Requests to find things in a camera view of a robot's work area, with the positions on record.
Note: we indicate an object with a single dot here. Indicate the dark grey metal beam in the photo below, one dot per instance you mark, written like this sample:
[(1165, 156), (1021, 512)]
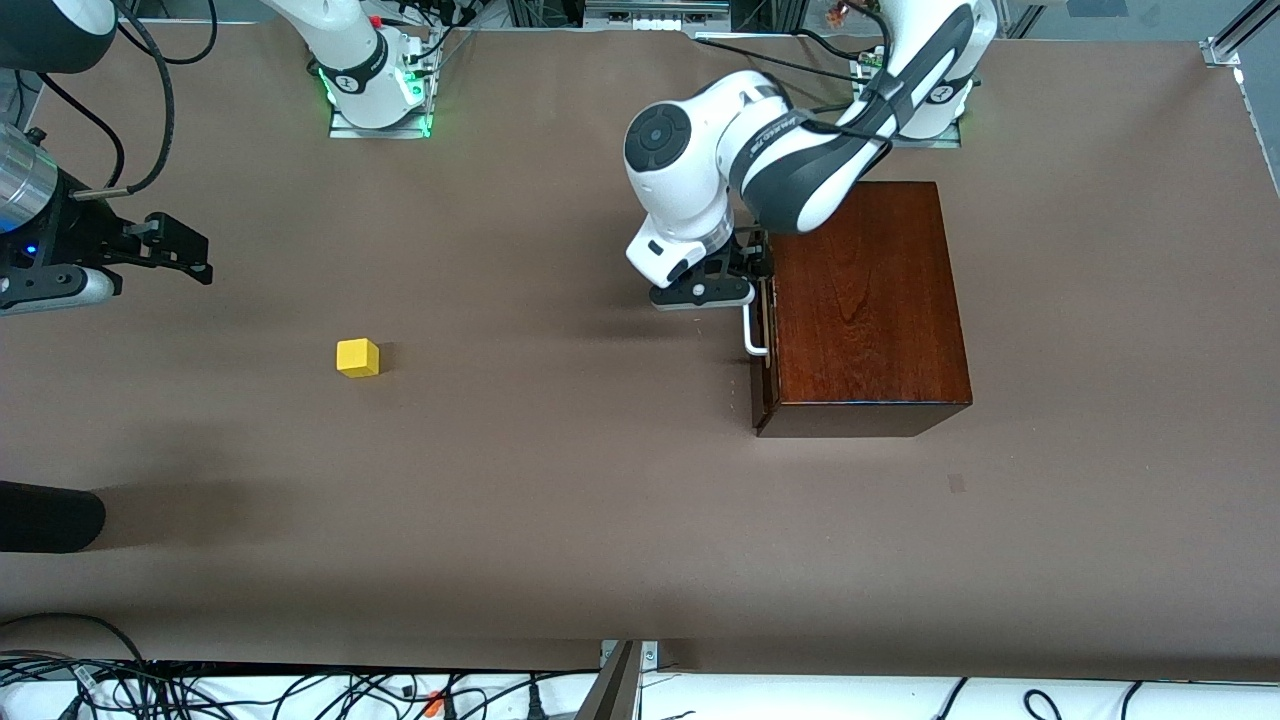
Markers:
[(615, 690)]

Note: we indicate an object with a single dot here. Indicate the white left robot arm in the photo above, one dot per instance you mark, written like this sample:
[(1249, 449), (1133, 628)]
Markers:
[(700, 150)]

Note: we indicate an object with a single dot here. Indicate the yellow cube block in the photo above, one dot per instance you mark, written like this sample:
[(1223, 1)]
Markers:
[(357, 358)]

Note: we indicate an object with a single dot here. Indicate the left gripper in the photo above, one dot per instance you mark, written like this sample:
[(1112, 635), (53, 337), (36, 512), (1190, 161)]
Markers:
[(747, 257)]

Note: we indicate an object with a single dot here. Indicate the grey power strip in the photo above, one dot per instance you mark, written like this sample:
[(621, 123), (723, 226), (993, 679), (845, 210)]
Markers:
[(655, 22)]

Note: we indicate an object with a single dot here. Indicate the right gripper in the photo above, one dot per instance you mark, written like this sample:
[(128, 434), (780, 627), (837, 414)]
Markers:
[(72, 233)]

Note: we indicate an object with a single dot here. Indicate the black ribbed cylinder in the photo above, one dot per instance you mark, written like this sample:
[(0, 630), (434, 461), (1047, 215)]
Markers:
[(50, 517)]

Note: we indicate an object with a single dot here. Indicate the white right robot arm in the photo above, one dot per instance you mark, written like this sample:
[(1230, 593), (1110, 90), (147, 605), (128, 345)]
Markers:
[(350, 40)]

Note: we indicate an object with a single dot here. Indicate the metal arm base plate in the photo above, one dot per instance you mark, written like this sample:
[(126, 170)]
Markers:
[(940, 142), (380, 130)]

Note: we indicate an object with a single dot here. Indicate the small aluminium mounting plate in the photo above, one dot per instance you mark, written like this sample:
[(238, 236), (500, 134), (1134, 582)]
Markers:
[(650, 655)]

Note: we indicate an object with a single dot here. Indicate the aluminium frame profile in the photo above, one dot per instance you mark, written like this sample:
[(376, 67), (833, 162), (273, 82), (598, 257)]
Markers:
[(1225, 50)]

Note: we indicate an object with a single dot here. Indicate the dark brown wooden cabinet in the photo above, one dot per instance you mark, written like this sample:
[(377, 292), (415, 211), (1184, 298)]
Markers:
[(870, 320)]

